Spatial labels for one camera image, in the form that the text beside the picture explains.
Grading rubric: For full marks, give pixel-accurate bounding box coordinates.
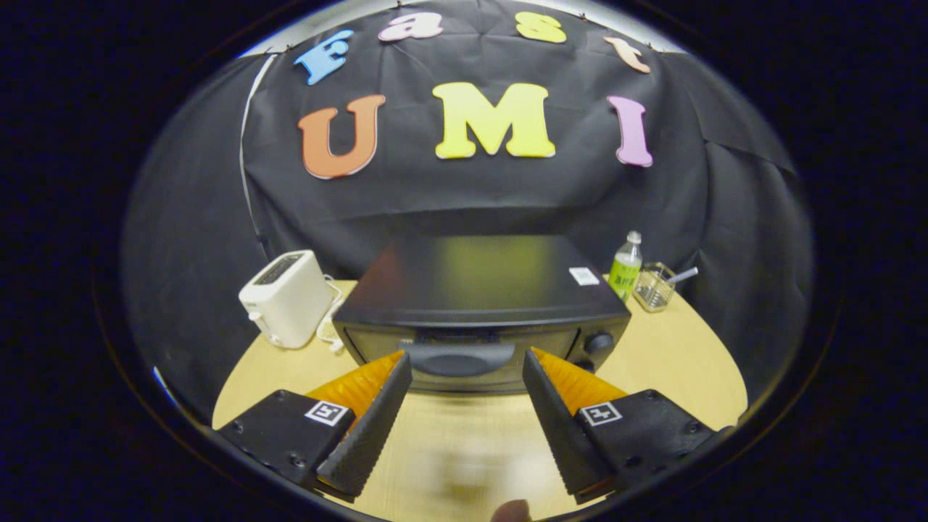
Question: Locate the white pop-up toaster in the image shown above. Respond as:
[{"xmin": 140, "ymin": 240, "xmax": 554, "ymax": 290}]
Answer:
[{"xmin": 239, "ymin": 249, "xmax": 336, "ymax": 350}]

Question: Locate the black toaster oven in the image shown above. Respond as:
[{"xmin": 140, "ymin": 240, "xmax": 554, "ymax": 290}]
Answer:
[{"xmin": 332, "ymin": 233, "xmax": 633, "ymax": 396}]

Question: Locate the white toaster cable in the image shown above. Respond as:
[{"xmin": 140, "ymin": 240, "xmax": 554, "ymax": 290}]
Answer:
[{"xmin": 316, "ymin": 275, "xmax": 347, "ymax": 354}]

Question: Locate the black backdrop cloth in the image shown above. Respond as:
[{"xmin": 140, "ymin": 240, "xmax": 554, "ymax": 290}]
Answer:
[{"xmin": 123, "ymin": 0, "xmax": 813, "ymax": 421}]

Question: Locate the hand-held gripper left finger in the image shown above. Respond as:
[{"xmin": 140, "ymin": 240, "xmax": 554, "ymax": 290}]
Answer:
[{"xmin": 216, "ymin": 350, "xmax": 413, "ymax": 502}]

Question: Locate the clear glass container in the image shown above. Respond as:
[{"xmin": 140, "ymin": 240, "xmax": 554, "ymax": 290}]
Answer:
[{"xmin": 633, "ymin": 262, "xmax": 676, "ymax": 313}]

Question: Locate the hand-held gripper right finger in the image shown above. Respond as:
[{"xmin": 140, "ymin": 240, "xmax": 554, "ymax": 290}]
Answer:
[{"xmin": 522, "ymin": 347, "xmax": 733, "ymax": 506}]

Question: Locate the green label bottle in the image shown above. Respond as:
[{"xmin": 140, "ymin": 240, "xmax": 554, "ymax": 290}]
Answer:
[{"xmin": 608, "ymin": 231, "xmax": 644, "ymax": 304}]

